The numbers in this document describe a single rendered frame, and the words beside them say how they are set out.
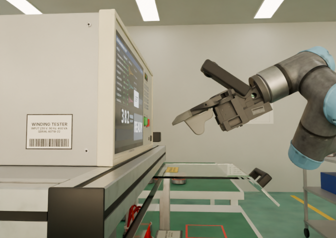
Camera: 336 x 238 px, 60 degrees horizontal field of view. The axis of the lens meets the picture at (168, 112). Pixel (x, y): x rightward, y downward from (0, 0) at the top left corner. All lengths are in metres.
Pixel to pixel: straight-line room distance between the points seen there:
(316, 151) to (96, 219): 0.53
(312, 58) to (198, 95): 5.18
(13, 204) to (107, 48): 0.22
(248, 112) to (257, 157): 5.31
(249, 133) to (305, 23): 2.45
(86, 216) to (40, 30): 0.27
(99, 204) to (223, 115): 0.44
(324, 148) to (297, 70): 0.17
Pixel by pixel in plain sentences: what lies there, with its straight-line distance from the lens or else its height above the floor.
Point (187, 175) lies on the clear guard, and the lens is 0.64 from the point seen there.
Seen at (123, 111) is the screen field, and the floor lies 1.19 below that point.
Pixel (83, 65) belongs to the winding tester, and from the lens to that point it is 0.40.
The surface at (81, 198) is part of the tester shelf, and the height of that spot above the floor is 1.11.
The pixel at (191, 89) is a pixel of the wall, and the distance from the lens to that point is 5.83.
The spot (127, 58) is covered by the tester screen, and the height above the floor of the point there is 1.28.
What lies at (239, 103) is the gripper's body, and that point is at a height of 1.22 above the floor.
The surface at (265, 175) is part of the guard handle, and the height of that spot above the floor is 1.06.
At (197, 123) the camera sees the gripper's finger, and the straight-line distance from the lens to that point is 0.63.
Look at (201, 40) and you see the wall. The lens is 6.05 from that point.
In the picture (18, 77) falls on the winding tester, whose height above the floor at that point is 1.23.
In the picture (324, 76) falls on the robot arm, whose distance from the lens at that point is 0.64.
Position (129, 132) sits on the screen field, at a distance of 0.48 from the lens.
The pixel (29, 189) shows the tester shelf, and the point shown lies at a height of 1.11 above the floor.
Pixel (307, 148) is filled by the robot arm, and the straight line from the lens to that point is 0.69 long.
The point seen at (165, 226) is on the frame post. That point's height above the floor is 0.88.
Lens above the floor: 1.16
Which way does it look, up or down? 4 degrees up
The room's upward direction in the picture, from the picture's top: straight up
